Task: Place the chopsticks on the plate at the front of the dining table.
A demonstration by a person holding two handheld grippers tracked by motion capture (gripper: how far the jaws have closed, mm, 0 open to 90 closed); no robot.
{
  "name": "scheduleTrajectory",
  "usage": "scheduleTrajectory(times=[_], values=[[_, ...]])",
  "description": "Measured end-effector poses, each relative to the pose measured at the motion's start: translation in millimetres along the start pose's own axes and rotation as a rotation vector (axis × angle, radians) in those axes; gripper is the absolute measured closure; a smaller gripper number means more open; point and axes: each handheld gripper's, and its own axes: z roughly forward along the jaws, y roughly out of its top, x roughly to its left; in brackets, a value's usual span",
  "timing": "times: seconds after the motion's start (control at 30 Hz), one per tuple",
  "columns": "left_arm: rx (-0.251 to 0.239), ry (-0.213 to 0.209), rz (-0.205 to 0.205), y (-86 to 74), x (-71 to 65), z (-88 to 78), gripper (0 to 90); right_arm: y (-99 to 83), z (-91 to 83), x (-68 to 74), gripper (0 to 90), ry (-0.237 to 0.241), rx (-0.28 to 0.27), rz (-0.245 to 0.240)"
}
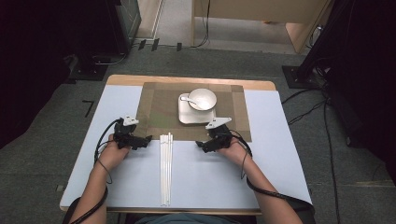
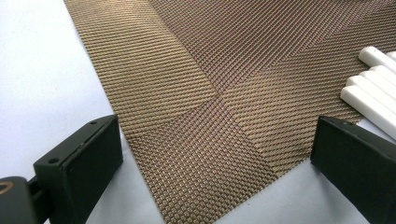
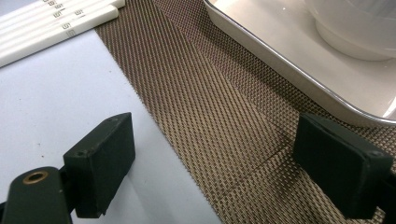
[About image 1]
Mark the black tape strip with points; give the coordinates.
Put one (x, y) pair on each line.
(142, 44)
(155, 44)

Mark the person's left hand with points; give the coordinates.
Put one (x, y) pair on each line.
(112, 155)

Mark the white spoon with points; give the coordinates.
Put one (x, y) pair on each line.
(186, 99)

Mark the wooden table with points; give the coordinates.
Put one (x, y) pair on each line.
(124, 80)

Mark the dark curtain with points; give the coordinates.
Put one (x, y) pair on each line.
(28, 62)
(367, 77)

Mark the dark cabinet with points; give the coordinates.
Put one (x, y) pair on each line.
(124, 21)

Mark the black rounded pad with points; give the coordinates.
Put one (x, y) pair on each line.
(306, 214)

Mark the person's teal shirt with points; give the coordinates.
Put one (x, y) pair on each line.
(186, 219)

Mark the light wooden desk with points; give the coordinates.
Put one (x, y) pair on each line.
(264, 11)

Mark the brown woven placemat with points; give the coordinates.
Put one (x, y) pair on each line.
(158, 109)

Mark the row of white chopsticks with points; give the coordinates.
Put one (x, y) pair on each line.
(164, 174)

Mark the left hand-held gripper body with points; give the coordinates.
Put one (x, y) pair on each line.
(124, 133)

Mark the person's right hand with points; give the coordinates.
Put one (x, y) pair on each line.
(238, 152)

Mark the black stand base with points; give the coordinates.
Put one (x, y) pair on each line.
(88, 70)

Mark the white bowl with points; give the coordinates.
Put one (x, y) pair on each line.
(204, 99)

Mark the white square plate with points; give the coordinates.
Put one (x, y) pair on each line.
(193, 116)

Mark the pale blue table sheet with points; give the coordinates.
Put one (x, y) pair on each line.
(202, 180)

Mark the black metal stand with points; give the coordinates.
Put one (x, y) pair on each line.
(306, 74)

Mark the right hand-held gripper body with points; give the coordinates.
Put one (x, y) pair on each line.
(220, 137)

